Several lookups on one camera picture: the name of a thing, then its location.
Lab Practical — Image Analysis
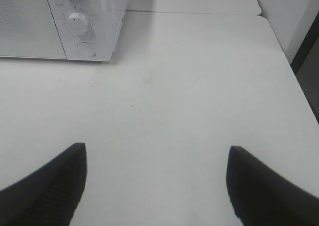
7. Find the white microwave oven body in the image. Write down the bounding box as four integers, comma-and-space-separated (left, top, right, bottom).
48, 0, 127, 62

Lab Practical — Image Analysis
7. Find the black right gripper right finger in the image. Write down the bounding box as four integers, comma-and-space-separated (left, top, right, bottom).
226, 146, 319, 226

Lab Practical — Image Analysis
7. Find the white timer knob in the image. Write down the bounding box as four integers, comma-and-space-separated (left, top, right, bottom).
66, 12, 90, 35

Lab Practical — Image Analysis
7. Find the round white door button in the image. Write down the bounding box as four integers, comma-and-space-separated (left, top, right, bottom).
77, 42, 96, 57

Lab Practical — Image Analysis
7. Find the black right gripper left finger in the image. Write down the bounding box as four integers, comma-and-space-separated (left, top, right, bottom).
0, 143, 87, 226

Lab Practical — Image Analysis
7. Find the white microwave door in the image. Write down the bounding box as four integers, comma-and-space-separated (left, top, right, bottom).
0, 0, 66, 59

